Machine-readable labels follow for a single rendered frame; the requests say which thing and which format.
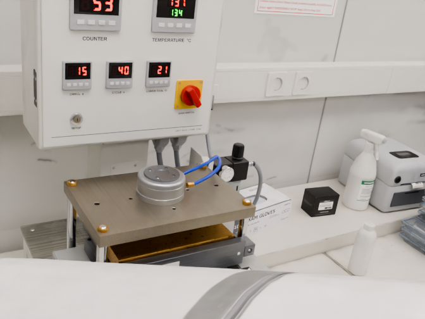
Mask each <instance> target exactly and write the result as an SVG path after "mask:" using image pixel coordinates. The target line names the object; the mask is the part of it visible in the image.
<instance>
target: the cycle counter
mask: <svg viewBox="0 0 425 319"><path fill-rule="evenodd" d="M79 11H80V12H94V13H114V0H79Z"/></svg>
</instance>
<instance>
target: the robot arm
mask: <svg viewBox="0 0 425 319"><path fill-rule="evenodd" d="M0 319H425V280H406V279H396V278H377V277H358V276H348V275H328V274H318V273H299V272H277V271H264V270H241V269H228V268H204V267H191V266H165V265H140V264H127V263H102V262H89V261H69V260H49V259H31V258H0Z"/></svg>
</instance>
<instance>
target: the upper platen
mask: <svg viewBox="0 0 425 319"><path fill-rule="evenodd" d="M83 227H84V229H85V230H86V232H87V233H88V235H89V237H90V238H91V240H92V242H93V243H94V245H95V247H97V244H96V242H95V240H94V239H93V237H92V236H91V234H90V232H89V231H88V230H87V227H86V226H85V225H84V223H83ZM233 238H234V234H233V233H232V232H230V231H229V230H228V229H227V228H226V227H225V226H224V225H223V224H222V223H220V224H216V225H210V226H207V227H201V228H195V229H192V230H186V231H182V232H176V233H172V234H166V235H161V236H157V237H151V238H148V239H142V240H138V241H132V242H126V243H122V244H117V245H113V246H108V257H107V263H126V262H129V261H135V260H140V259H143V258H148V257H152V256H157V255H160V254H166V253H171V252H174V251H179V250H183V249H188V248H191V247H197V246H202V245H205V244H210V243H214V242H219V241H225V240H228V239H233Z"/></svg>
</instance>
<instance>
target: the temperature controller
mask: <svg viewBox="0 0 425 319"><path fill-rule="evenodd" d="M168 7H173V8H185V7H186V0H168Z"/></svg>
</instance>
